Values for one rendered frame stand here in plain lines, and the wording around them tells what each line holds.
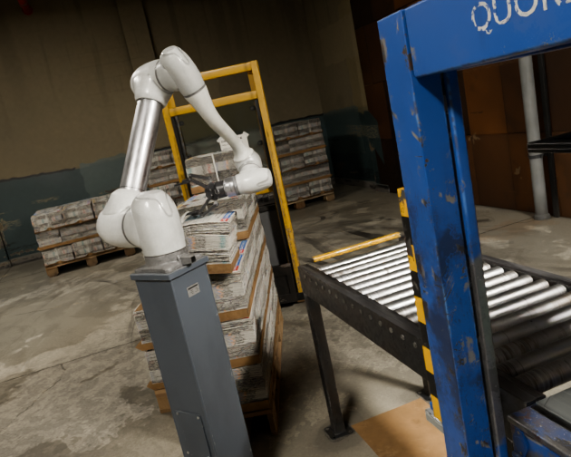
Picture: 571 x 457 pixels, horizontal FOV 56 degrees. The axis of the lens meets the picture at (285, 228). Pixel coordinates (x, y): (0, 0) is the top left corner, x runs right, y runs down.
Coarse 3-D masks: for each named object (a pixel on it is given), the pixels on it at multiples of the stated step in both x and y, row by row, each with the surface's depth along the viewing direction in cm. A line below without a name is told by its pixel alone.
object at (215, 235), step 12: (204, 216) 242; (216, 216) 239; (228, 216) 238; (192, 228) 227; (204, 228) 227; (216, 228) 227; (228, 228) 227; (192, 240) 228; (204, 240) 228; (216, 240) 227; (228, 240) 229; (204, 252) 229; (216, 252) 228; (228, 252) 228
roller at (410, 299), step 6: (486, 270) 180; (492, 270) 179; (498, 270) 179; (486, 276) 178; (492, 276) 178; (396, 300) 170; (402, 300) 170; (408, 300) 170; (414, 300) 170; (390, 306) 168; (396, 306) 168
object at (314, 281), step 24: (312, 288) 219; (336, 288) 193; (336, 312) 198; (360, 312) 174; (384, 312) 163; (384, 336) 162; (408, 336) 147; (408, 360) 150; (504, 384) 113; (504, 408) 112
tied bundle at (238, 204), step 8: (224, 200) 288; (232, 200) 286; (240, 200) 288; (192, 208) 288; (200, 208) 288; (208, 208) 288; (216, 208) 287; (224, 208) 287; (232, 208) 287; (240, 208) 287; (240, 216) 288; (248, 216) 310; (240, 224) 289; (248, 224) 303
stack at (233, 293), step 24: (240, 240) 292; (240, 264) 243; (264, 264) 341; (216, 288) 237; (240, 288) 236; (264, 288) 310; (264, 312) 295; (240, 336) 241; (264, 336) 275; (264, 360) 260; (240, 384) 246; (264, 384) 247
